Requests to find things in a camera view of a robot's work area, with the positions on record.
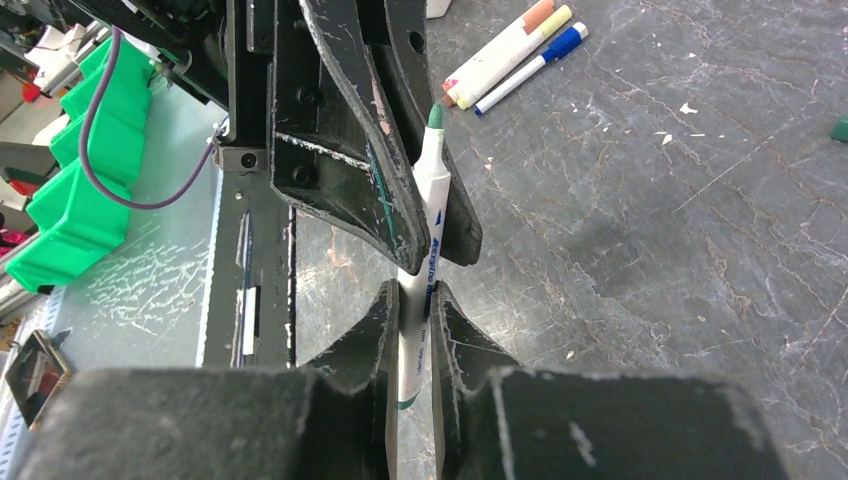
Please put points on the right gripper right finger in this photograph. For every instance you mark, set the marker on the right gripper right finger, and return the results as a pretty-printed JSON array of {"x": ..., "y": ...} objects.
[{"x": 495, "y": 418}]

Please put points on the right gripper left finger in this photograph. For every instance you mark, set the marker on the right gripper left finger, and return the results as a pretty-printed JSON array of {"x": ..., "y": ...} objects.
[{"x": 330, "y": 418}]

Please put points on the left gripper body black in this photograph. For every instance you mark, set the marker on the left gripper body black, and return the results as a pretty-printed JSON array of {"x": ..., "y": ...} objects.
[{"x": 220, "y": 50}]

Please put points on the white pen capped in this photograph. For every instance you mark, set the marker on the white pen capped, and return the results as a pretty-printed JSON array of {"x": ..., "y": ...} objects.
[{"x": 433, "y": 180}]

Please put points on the white pen yellow tip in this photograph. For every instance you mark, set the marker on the white pen yellow tip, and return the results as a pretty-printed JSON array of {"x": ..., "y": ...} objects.
[{"x": 471, "y": 91}]

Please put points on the white pen blue end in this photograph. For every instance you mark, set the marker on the white pen blue end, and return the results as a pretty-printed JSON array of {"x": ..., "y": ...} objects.
[{"x": 558, "y": 49}]

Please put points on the green pen cap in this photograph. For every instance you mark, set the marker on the green pen cap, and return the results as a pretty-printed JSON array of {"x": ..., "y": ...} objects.
[{"x": 839, "y": 131}]

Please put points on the white laundry basket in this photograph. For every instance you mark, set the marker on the white laundry basket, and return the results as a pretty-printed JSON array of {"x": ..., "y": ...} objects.
[{"x": 437, "y": 8}]

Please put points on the green object beyond table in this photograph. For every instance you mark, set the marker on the green object beyond table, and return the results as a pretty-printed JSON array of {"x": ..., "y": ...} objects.
[{"x": 78, "y": 225}]

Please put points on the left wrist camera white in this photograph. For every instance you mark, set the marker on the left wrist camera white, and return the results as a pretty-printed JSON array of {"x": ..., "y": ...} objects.
[{"x": 241, "y": 159}]

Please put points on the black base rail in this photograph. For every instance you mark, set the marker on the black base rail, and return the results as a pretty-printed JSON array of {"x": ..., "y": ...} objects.
[{"x": 249, "y": 300}]

